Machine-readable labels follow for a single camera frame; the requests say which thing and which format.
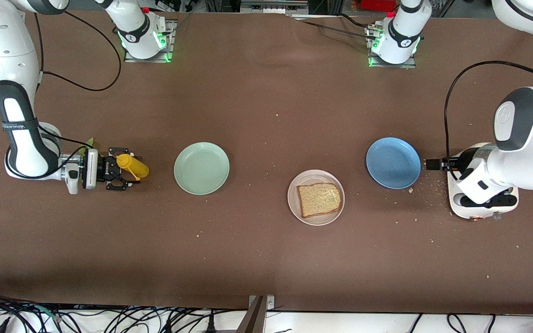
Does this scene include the yellow mustard squeeze bottle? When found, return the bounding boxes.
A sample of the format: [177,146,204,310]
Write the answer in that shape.
[116,154,150,181]

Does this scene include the brown toast bread slice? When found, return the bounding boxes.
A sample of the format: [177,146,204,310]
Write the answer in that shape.
[297,183,342,218]

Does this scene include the beige round plate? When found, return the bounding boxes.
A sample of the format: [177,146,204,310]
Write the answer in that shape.
[287,169,346,226]

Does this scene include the blue round plate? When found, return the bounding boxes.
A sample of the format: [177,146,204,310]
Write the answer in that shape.
[366,137,421,190]

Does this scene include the green round plate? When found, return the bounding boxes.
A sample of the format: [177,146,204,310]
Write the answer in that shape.
[174,142,230,196]

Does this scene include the white two-slot toaster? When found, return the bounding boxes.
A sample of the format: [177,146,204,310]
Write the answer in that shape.
[447,142,520,220]

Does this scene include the red box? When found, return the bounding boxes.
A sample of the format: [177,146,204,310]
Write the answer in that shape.
[353,0,397,12]

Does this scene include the grey metal equipment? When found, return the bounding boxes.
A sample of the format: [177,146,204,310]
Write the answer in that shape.
[240,0,310,14]

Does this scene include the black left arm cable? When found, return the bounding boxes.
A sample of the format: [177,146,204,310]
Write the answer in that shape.
[443,60,533,182]

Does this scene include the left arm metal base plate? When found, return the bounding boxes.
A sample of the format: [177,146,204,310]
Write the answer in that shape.
[367,23,417,69]

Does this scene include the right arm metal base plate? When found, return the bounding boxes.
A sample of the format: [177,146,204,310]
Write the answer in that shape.
[124,18,175,63]

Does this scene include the black floor cable tangle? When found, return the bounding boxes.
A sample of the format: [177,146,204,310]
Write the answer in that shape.
[0,290,248,333]

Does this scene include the black cable on table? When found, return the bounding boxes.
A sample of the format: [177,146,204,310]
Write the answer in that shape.
[290,13,378,40]

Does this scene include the metal table clamp bracket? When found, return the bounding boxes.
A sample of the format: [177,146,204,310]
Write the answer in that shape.
[248,295,276,311]

